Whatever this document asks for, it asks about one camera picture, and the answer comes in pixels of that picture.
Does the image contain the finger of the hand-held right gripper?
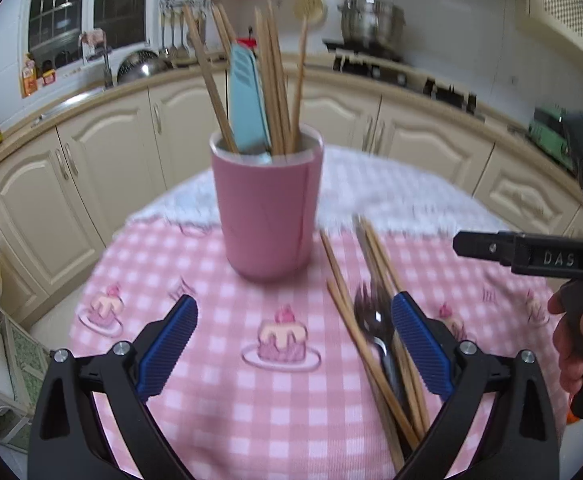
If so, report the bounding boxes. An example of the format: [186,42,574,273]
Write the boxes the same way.
[453,230,518,267]

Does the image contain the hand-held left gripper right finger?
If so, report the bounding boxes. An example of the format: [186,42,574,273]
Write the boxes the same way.
[391,291,561,480]

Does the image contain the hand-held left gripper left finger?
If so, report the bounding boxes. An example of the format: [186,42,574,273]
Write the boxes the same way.
[27,294,199,480]

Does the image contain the dark metal fork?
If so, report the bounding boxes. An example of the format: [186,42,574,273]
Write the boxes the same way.
[353,282,415,428]

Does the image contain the pile of wooden chopsticks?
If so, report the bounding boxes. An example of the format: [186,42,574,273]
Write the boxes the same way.
[319,216,433,473]

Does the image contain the pink cup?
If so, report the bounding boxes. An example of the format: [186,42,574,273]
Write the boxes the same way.
[209,126,325,282]

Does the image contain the light blue knife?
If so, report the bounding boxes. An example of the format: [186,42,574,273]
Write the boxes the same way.
[228,43,273,165]

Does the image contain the bunch of wooden chopsticks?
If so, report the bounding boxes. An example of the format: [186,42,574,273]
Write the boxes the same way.
[181,0,318,157]

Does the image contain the person's right hand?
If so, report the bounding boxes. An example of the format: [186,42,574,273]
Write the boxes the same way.
[546,280,583,407]

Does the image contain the pink checkered tablecloth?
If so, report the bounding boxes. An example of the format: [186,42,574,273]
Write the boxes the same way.
[68,210,572,480]

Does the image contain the green kitchen appliance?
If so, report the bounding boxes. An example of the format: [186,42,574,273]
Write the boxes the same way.
[528,104,581,172]

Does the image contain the white lace cloth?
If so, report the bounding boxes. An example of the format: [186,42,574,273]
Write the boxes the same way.
[125,144,511,237]

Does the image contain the glass shelf stand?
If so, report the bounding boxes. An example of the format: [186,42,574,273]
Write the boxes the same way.
[0,265,51,457]

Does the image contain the black gas stove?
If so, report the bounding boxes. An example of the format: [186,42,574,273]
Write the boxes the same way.
[333,52,485,119]

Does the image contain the cream base cabinets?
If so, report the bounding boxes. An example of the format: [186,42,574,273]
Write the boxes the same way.
[0,76,583,333]

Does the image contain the black induction cooker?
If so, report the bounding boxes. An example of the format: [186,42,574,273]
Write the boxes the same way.
[322,37,405,64]

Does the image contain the stainless steel steamer pot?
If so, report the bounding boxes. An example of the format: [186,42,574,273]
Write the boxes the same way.
[337,0,407,54]

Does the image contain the stainless steel sink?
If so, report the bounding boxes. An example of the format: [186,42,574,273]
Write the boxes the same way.
[30,87,108,127]

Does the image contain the beige kitchen countertop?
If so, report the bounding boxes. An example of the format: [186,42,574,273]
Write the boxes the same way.
[0,50,583,191]

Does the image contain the metal colander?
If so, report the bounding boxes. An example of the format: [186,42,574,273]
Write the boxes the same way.
[116,49,170,86]

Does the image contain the metal faucet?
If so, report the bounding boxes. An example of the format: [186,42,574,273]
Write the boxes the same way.
[80,30,115,89]

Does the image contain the round cream steamer tray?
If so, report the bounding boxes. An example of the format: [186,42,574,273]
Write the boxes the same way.
[293,0,327,24]

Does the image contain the orange dish soap bottle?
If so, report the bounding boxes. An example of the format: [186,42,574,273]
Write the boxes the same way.
[20,54,40,99]

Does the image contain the hanging utensil rack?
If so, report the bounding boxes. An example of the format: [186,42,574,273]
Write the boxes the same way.
[158,0,210,62]

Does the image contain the kitchen window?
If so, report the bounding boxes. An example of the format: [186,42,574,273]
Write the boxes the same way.
[27,0,150,69]

